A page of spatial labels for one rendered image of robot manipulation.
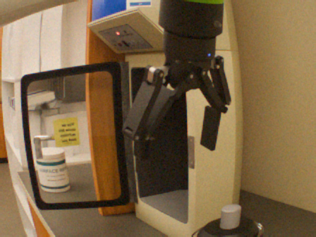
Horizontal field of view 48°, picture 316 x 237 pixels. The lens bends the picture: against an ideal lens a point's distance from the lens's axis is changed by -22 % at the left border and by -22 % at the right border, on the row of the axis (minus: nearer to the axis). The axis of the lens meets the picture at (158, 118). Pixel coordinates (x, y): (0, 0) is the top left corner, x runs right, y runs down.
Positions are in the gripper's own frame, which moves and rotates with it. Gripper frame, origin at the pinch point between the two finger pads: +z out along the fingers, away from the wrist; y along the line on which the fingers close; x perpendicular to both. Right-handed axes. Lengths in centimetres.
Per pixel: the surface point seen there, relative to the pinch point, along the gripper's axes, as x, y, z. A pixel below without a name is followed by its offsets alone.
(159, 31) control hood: -20.1, -12.9, -12.8
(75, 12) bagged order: -148, -67, 13
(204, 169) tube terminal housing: -8.2, -17.5, 14.8
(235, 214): 18.0, 6.7, -2.2
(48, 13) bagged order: -146, -46, 9
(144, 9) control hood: -22.1, -10.2, -17.9
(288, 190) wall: 1, -56, 37
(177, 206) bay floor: -17.8, -21.6, 34.1
